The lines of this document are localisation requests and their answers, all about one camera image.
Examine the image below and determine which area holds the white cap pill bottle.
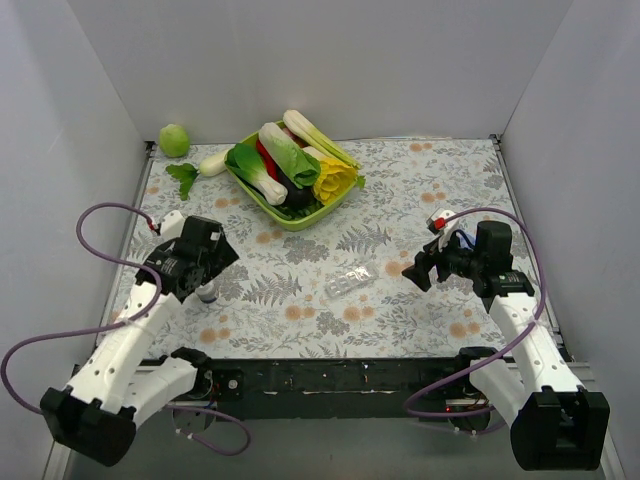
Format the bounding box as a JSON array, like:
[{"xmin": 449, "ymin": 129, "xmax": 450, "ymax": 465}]
[{"xmin": 195, "ymin": 282, "xmax": 217, "ymax": 304}]

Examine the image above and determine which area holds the clear pill organizer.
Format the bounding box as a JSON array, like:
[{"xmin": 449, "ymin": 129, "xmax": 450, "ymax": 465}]
[{"xmin": 325, "ymin": 264, "xmax": 379, "ymax": 298}]

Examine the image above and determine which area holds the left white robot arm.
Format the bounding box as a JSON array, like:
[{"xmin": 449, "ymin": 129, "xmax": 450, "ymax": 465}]
[{"xmin": 40, "ymin": 211, "xmax": 238, "ymax": 467}]

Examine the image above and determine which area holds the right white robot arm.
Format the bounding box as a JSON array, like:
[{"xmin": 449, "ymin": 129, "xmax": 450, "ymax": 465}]
[{"xmin": 402, "ymin": 217, "xmax": 610, "ymax": 471}]

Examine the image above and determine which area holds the floral table mat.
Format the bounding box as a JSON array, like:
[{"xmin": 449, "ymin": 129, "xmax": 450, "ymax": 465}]
[{"xmin": 141, "ymin": 138, "xmax": 514, "ymax": 360}]

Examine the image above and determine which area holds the white radish with leaves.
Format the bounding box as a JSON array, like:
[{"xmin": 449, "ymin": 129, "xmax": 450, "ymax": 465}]
[{"xmin": 165, "ymin": 149, "xmax": 229, "ymax": 201}]

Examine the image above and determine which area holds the green plastic tray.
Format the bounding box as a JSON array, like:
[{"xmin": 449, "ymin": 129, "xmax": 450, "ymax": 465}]
[{"xmin": 225, "ymin": 121, "xmax": 358, "ymax": 231}]

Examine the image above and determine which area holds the green bok choy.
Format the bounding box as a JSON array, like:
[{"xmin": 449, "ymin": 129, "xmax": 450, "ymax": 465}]
[{"xmin": 225, "ymin": 143, "xmax": 288, "ymax": 206}]

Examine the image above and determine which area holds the red chili pepper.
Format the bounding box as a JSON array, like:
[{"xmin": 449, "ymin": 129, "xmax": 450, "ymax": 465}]
[{"xmin": 256, "ymin": 140, "xmax": 279, "ymax": 180}]

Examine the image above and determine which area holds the dark purple eggplant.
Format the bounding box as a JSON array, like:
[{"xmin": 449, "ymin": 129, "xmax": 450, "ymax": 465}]
[{"xmin": 277, "ymin": 170, "xmax": 315, "ymax": 210}]

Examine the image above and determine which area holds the green round cabbage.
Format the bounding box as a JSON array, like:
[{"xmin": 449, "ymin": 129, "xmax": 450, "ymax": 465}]
[{"xmin": 158, "ymin": 124, "xmax": 191, "ymax": 158}]

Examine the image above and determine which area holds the yellow lettuce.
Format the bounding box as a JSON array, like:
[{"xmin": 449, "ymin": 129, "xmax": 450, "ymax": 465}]
[{"xmin": 312, "ymin": 157, "xmax": 365, "ymax": 206}]

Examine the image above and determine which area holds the napa cabbage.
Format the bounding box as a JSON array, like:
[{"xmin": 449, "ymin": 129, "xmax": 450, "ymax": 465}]
[{"xmin": 258, "ymin": 122, "xmax": 321, "ymax": 188}]

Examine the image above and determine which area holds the white green leek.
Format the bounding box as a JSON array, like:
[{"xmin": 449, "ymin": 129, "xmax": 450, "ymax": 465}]
[{"xmin": 283, "ymin": 109, "xmax": 361, "ymax": 170}]

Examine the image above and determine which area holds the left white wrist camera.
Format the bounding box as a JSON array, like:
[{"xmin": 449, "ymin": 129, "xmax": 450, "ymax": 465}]
[{"xmin": 150, "ymin": 210, "xmax": 185, "ymax": 241}]

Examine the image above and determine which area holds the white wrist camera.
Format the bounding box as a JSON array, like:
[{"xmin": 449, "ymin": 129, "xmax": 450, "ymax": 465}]
[
  {"xmin": 150, "ymin": 210, "xmax": 185, "ymax": 241},
  {"xmin": 427, "ymin": 209, "xmax": 458, "ymax": 251}
]

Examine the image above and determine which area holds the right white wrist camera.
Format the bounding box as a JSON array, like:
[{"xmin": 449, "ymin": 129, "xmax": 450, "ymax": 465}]
[{"xmin": 427, "ymin": 209, "xmax": 458, "ymax": 251}]

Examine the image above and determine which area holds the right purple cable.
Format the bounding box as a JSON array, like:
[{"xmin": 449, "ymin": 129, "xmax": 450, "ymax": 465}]
[{"xmin": 403, "ymin": 207, "xmax": 545, "ymax": 434}]

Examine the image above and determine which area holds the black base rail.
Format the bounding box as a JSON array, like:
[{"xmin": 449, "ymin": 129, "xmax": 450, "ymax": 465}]
[{"xmin": 154, "ymin": 357, "xmax": 501, "ymax": 426}]

